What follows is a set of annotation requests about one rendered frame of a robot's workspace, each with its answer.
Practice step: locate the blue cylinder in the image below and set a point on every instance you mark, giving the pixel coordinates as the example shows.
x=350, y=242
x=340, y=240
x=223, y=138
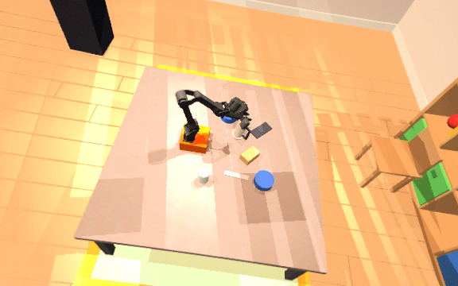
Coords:
x=263, y=180
x=228, y=120

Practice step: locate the white flat bar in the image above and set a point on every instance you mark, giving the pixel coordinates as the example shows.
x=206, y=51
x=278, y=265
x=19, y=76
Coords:
x=236, y=175

